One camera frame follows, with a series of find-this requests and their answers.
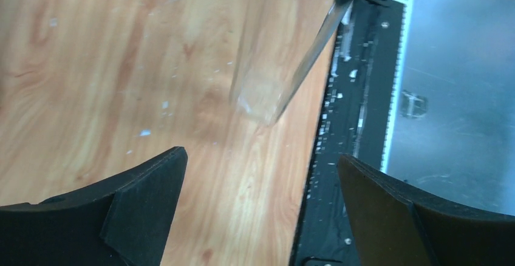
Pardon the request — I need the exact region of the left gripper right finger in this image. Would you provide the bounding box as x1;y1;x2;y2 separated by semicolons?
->
338;155;514;265

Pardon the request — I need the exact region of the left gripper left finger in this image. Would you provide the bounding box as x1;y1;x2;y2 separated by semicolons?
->
1;147;188;265

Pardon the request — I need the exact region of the clear bottle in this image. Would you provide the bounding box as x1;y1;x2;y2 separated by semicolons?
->
230;0;352;125

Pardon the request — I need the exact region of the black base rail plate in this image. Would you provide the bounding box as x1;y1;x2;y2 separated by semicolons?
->
290;1;405;265

